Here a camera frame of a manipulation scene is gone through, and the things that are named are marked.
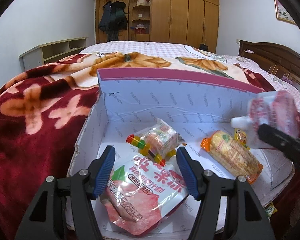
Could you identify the framed wedding photo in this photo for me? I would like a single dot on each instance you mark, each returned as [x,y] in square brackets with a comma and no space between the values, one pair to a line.
[282,14]

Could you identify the red floral blanket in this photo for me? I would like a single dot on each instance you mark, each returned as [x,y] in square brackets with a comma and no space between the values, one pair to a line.
[42,112]

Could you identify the black bag on floor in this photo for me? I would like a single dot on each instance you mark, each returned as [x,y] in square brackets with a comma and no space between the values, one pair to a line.
[203,47]

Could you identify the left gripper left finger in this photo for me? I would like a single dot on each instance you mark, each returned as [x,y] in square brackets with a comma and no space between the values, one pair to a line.
[45,218]

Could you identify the small yellow candy packet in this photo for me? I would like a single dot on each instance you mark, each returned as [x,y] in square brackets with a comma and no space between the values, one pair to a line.
[270,209]

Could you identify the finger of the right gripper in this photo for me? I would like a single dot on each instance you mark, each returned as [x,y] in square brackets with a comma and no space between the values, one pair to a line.
[288,145]

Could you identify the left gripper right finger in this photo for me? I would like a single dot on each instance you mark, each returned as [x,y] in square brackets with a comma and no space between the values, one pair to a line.
[229,209]

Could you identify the yellow jelly cup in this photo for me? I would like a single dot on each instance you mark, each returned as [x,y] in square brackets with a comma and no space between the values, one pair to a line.
[241,137]

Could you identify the wooden wardrobe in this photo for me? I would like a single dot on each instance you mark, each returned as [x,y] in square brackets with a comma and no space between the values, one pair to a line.
[190,22]

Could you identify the clear candy pack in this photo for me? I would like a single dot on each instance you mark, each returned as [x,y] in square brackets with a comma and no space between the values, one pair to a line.
[162,137]

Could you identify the hanging dark coats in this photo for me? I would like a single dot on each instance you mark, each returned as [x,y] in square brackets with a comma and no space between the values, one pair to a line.
[113,19]

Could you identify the pink peach drink pouch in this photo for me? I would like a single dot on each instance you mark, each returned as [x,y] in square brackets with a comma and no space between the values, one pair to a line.
[141,193]

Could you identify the pink cardboard box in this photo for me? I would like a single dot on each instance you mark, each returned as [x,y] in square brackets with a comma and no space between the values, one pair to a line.
[195,104]

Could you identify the orange corn snack pack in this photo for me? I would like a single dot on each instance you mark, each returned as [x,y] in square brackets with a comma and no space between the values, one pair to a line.
[233,156]

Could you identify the red pot on shelf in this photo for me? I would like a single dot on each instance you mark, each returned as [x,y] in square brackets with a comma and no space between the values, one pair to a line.
[139,29]

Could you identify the wooden headboard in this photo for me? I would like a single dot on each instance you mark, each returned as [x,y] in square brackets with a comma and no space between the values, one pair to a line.
[275,59]

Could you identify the grey low shelf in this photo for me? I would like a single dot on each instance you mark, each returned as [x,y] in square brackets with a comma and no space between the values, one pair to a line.
[51,52]

